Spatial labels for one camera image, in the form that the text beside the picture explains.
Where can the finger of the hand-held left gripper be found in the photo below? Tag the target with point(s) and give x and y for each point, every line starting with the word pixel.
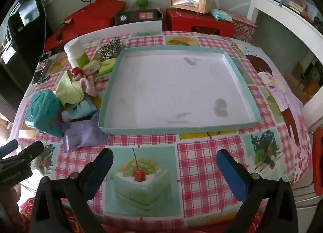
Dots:
pixel 8 148
pixel 30 151

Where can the stack of books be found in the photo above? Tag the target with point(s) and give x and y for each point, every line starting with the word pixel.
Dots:
pixel 297 4

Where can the green dumbbell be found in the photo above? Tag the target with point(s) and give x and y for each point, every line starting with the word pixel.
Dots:
pixel 141 4

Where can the blue wet wipes packet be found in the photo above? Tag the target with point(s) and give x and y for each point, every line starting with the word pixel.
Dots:
pixel 222 15

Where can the teal embossed round case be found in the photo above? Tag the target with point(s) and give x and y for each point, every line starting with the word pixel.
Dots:
pixel 41 111

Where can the blue face mask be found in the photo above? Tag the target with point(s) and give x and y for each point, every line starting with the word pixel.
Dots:
pixel 80 111

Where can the red gift bag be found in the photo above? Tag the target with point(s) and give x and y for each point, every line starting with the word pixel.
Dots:
pixel 96 15

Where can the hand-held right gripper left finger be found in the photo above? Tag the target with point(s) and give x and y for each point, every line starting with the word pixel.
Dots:
pixel 99 172

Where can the red rounded object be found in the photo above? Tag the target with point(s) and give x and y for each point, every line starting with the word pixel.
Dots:
pixel 318 159

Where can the black monitor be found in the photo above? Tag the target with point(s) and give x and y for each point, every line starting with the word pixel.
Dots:
pixel 27 13

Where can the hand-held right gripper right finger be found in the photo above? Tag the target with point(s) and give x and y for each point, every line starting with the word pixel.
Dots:
pixel 231 175

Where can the black smartphone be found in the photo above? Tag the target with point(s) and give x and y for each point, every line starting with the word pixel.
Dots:
pixel 41 68

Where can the white box lid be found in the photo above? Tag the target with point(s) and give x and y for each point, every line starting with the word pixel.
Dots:
pixel 121 32

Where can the purple tissue packet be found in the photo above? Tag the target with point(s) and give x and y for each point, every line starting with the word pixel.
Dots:
pixel 83 134

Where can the red patterned box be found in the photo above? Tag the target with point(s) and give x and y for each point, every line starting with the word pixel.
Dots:
pixel 243 29

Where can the red patterned cloth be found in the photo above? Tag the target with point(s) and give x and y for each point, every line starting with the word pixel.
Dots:
pixel 27 212

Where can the light green cloth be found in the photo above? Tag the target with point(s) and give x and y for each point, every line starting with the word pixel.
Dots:
pixel 68 91

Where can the brown cardboard box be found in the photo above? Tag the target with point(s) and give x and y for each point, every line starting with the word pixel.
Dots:
pixel 302 84

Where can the white shelf unit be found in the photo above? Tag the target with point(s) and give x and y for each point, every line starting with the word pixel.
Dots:
pixel 277 8

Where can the leopard print scrunchie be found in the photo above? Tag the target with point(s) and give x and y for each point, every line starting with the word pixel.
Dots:
pixel 108 48

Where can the shallow teal cardboard box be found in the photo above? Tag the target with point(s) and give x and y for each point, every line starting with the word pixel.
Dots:
pixel 176 86

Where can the black box with gauge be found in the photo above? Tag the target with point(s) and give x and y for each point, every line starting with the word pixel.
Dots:
pixel 138 16

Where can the white plastic bottle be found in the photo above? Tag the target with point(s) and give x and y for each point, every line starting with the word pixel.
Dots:
pixel 75 53

